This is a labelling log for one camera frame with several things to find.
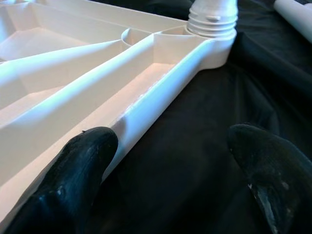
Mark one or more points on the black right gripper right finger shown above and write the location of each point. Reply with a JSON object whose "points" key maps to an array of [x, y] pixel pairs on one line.
{"points": [[280, 185]]}

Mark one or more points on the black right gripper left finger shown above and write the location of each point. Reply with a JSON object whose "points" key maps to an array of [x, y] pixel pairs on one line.
{"points": [[63, 190]]}

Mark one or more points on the white plastic children table top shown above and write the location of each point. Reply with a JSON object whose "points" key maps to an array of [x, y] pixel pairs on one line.
{"points": [[73, 73]]}

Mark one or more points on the white plastic table leg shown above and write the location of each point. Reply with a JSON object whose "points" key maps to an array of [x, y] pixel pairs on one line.
{"points": [[297, 19], [212, 17]]}

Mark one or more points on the black plastic sheet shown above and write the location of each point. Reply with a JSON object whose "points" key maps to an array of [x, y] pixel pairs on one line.
{"points": [[195, 122]]}

